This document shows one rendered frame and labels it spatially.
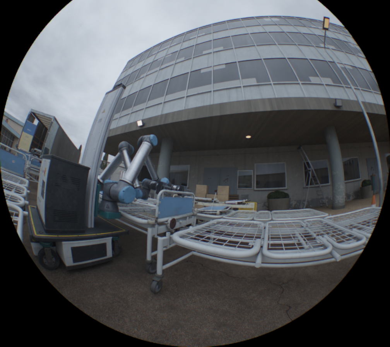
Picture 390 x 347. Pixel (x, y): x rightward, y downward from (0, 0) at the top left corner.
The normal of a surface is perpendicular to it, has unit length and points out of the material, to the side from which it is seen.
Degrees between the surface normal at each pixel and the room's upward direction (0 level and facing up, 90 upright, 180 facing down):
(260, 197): 90
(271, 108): 90
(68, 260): 90
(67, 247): 90
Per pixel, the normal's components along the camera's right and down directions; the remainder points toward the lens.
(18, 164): 0.92, -0.04
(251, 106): -0.40, -0.31
